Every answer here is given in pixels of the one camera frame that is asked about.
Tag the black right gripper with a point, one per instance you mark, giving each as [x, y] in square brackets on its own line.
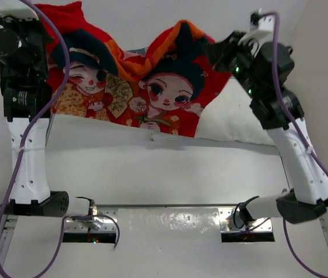
[218, 52]

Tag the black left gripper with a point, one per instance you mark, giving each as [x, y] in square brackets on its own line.
[11, 25]

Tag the white pillow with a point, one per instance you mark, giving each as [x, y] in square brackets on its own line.
[227, 119]

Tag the red cartoon print pillowcase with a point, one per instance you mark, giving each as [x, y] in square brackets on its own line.
[163, 87]

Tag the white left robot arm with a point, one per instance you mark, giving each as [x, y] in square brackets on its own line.
[28, 116]

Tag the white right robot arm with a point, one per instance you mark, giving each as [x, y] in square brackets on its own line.
[281, 115]

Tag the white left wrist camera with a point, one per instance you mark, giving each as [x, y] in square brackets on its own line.
[17, 9]

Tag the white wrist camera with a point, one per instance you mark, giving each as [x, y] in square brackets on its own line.
[261, 26]
[17, 9]

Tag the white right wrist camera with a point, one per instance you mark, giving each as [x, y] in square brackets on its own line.
[261, 26]

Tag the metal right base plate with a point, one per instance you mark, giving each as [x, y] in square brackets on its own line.
[231, 222]

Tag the metal base plate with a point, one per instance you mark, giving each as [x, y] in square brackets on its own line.
[231, 222]
[97, 224]

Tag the aluminium frame rail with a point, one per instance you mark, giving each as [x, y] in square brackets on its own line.
[7, 227]

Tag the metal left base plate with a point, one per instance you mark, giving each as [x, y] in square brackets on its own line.
[97, 224]

